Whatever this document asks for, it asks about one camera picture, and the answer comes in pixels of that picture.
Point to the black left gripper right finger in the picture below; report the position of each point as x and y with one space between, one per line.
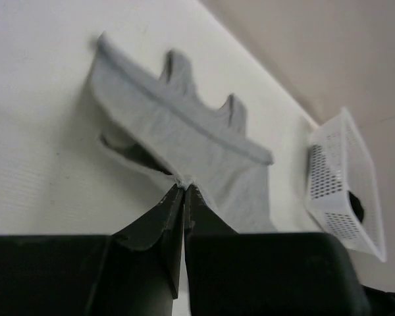
291 273

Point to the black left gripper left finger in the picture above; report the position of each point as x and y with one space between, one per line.
135 271

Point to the grey tank top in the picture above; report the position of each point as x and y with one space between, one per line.
161 128

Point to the black garment in basket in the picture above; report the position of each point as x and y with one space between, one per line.
356 206

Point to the white perforated plastic basket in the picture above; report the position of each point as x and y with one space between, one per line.
339 161

